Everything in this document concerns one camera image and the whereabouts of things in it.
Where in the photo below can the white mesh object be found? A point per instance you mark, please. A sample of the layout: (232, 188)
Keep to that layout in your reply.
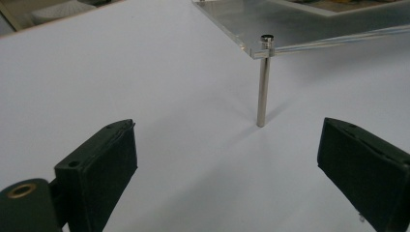
(61, 11)

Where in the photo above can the boat painting card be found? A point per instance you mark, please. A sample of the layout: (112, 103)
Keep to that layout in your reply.
(354, 5)

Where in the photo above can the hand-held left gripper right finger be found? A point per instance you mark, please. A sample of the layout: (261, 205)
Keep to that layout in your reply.
(364, 167)

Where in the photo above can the metal standoff leg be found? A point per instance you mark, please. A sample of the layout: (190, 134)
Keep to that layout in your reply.
(262, 96)

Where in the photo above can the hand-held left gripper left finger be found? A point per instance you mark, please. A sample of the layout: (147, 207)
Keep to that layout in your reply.
(96, 167)

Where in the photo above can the clear acrylic panel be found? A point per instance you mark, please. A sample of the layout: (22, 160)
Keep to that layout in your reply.
(290, 25)

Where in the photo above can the white table cover board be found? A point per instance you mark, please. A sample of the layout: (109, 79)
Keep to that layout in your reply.
(161, 80)

